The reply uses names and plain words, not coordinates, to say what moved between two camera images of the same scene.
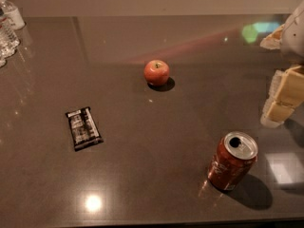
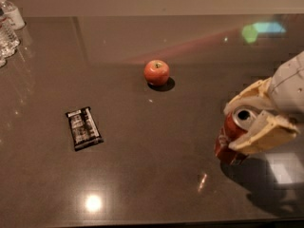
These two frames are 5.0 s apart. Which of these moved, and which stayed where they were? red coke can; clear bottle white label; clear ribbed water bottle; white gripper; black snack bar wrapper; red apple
Moved: white gripper; red coke can
Stayed: red apple; clear ribbed water bottle; black snack bar wrapper; clear bottle white label
